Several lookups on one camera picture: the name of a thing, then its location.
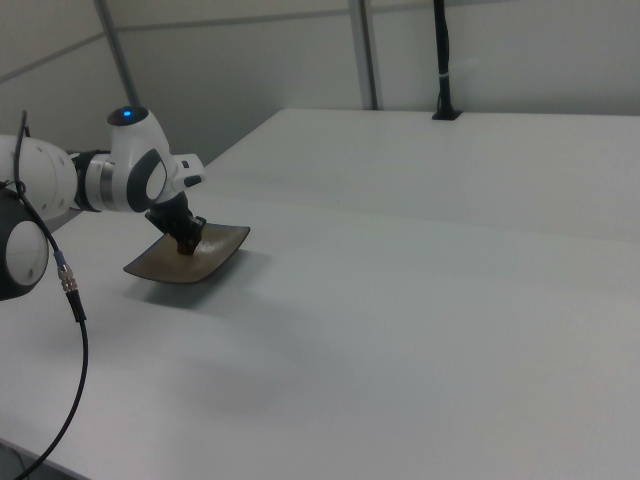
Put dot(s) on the square brown ceramic plate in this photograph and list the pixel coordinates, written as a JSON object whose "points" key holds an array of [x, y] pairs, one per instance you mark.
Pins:
{"points": [[215, 252]]}

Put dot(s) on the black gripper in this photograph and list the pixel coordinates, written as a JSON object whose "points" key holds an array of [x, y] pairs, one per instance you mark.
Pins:
{"points": [[175, 217]]}

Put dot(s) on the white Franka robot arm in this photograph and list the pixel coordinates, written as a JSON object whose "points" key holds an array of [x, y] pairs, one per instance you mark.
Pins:
{"points": [[125, 170]]}

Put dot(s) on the black clamp pole mount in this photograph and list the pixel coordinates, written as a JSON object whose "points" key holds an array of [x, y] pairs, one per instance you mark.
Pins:
{"points": [[443, 60]]}

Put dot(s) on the grey partition post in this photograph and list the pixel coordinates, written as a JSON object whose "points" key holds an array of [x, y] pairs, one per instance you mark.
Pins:
{"points": [[365, 55], [120, 55]]}

